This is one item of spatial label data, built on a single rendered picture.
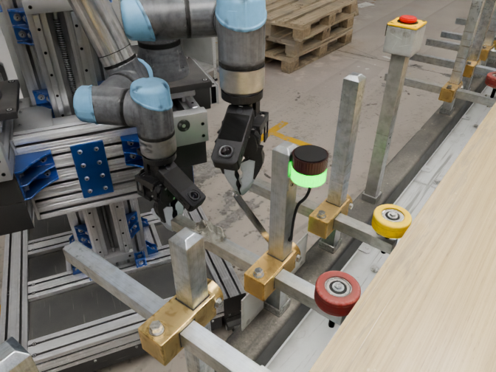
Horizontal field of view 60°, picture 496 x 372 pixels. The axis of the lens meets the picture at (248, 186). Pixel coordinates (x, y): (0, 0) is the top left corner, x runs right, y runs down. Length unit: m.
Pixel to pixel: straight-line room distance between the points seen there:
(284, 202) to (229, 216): 1.57
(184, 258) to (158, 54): 0.74
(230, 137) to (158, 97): 0.20
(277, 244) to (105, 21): 0.57
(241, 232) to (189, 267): 1.64
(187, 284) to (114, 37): 0.56
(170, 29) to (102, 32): 0.24
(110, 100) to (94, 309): 1.02
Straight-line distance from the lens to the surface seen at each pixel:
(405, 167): 1.56
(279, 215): 0.81
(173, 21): 0.77
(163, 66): 1.23
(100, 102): 0.90
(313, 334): 1.09
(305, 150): 0.73
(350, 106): 0.94
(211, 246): 0.95
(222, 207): 2.42
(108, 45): 0.99
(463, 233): 1.00
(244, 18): 0.67
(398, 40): 1.13
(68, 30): 1.30
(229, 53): 0.69
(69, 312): 1.76
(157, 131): 0.87
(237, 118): 0.72
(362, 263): 1.27
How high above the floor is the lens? 1.50
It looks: 36 degrees down
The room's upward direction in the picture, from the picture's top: straight up
